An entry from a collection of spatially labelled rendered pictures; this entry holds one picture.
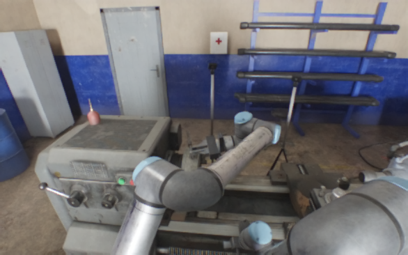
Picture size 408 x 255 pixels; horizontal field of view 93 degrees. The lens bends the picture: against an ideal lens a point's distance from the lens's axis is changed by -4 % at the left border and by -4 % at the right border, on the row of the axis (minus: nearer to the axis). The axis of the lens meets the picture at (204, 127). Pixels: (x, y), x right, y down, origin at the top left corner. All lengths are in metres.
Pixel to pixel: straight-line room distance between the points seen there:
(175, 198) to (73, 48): 4.63
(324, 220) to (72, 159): 1.08
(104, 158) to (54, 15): 4.28
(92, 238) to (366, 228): 1.31
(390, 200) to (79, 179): 1.19
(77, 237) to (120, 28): 3.63
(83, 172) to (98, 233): 0.42
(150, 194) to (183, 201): 0.11
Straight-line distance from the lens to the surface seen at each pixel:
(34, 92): 4.38
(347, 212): 0.43
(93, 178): 1.18
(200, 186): 0.58
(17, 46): 4.27
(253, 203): 1.60
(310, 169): 1.79
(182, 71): 4.16
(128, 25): 4.32
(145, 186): 0.64
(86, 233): 1.47
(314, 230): 0.43
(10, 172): 3.90
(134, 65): 4.38
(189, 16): 4.03
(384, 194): 0.48
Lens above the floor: 1.89
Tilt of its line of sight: 28 degrees down
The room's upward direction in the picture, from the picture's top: 1 degrees counter-clockwise
